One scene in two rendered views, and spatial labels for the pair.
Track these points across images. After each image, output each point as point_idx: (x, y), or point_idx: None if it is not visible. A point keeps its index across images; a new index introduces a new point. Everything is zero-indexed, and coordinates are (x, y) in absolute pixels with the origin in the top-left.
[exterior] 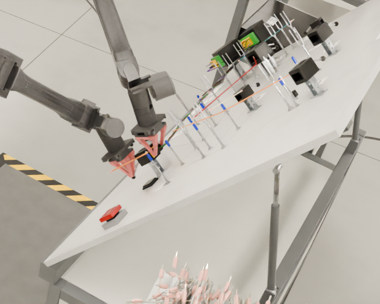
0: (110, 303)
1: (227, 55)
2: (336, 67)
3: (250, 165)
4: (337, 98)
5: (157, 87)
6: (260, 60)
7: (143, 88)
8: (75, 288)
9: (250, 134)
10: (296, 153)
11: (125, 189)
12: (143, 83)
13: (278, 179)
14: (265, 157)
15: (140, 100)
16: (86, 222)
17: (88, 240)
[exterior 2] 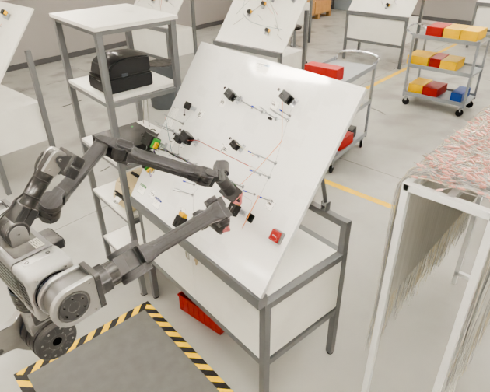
0: (285, 283)
1: (171, 152)
2: (267, 95)
3: (337, 138)
4: (321, 90)
5: (225, 168)
6: (193, 138)
7: (224, 173)
8: (271, 295)
9: (282, 145)
10: (355, 112)
11: (225, 242)
12: (219, 172)
13: None
14: (339, 128)
15: (228, 180)
16: (238, 269)
17: (279, 257)
